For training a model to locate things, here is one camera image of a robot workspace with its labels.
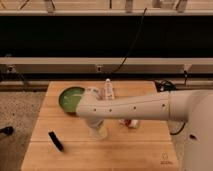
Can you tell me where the wooden board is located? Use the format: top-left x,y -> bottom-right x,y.
21,81 -> 179,171

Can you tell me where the red and white toy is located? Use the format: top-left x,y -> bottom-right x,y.
119,119 -> 139,129

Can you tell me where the black eraser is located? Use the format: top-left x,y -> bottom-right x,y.
48,131 -> 64,151

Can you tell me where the black chair base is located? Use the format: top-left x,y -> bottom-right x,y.
0,126 -> 14,135

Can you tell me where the black hanging cable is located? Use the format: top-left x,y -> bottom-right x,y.
108,7 -> 148,76

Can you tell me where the green bowl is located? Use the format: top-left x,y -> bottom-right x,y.
58,87 -> 85,113

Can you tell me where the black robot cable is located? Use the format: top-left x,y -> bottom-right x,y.
169,121 -> 187,136

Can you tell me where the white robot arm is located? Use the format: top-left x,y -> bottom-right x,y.
76,89 -> 213,171

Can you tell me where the white tube bottle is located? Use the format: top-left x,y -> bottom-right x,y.
104,79 -> 115,100

